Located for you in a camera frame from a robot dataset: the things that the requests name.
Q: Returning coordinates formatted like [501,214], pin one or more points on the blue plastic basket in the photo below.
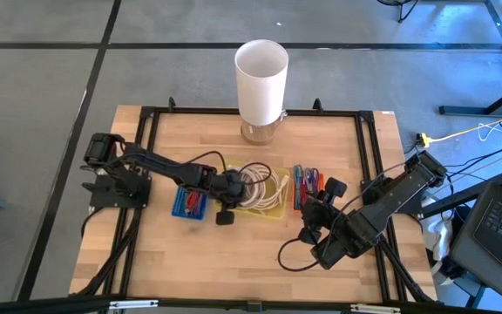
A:
[178,209]

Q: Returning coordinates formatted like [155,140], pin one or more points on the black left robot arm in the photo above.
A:
[164,165]

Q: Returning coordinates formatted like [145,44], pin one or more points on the black desk frame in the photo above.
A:
[464,110]

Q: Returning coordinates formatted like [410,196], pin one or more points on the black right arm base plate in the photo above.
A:
[410,205]

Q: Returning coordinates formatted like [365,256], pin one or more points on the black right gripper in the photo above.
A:
[320,213]

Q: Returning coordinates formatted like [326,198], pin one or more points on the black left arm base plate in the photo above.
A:
[120,198]

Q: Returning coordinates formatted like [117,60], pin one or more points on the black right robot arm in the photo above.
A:
[416,174]

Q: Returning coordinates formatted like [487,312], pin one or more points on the black camera rig bar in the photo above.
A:
[37,305]

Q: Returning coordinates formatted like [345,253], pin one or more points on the yellow plastic tray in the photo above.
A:
[277,213]

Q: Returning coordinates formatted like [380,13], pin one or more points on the white shade table lamp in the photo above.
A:
[262,87]

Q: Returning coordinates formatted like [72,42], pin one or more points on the black aluminium table frame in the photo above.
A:
[320,112]

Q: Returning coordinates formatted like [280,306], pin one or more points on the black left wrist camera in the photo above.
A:
[225,218]

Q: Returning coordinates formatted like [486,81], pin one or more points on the orange plastic basket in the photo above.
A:
[295,200]

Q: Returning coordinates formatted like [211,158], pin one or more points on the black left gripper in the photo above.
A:
[229,187]

